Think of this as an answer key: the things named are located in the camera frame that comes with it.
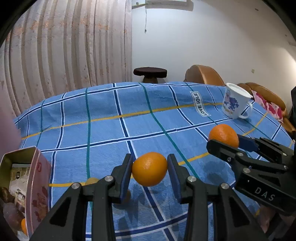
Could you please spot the purple passion fruit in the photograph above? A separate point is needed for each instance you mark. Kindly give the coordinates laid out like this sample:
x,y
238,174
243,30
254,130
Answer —
x,y
11,214

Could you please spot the printed paper leaflet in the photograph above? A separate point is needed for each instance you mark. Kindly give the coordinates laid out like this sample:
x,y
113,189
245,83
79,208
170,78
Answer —
x,y
20,176

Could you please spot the pink metal tin box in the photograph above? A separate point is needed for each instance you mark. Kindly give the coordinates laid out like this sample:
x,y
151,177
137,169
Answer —
x,y
38,185

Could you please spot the pale floral curtain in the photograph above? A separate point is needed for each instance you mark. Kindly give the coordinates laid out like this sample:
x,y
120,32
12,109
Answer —
x,y
69,46

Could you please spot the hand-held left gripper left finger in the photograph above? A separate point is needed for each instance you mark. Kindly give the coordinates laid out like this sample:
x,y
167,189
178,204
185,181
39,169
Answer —
x,y
126,178

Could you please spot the white cup blue print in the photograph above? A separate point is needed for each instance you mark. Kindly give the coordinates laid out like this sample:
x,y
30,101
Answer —
x,y
233,102

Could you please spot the orange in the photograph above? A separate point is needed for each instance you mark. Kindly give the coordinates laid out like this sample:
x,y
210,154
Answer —
x,y
149,169
223,135
24,226

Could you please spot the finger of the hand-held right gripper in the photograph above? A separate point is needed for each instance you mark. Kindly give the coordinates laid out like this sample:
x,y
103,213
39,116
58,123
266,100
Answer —
x,y
226,153
247,142

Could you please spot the white air conditioner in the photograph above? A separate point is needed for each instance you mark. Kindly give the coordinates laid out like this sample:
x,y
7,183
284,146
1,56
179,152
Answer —
x,y
166,3

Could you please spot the dark brown round stool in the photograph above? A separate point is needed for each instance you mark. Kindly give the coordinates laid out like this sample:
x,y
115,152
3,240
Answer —
x,y
149,72

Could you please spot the blue checked tablecloth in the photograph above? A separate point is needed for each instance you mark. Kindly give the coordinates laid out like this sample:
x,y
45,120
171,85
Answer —
x,y
104,120

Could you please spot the brown wooden sofa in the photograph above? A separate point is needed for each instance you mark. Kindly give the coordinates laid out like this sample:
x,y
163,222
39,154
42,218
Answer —
x,y
270,97

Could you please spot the pink floral cushion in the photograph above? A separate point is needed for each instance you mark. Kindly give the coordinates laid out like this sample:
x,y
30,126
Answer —
x,y
268,105

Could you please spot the wooden chair back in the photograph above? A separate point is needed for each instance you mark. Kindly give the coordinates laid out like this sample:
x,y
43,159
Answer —
x,y
203,75

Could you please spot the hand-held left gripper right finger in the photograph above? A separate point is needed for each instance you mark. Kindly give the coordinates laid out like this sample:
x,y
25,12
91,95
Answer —
x,y
173,178

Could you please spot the dark brown round fruit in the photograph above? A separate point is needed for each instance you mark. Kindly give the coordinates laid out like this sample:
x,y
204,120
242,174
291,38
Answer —
x,y
7,193

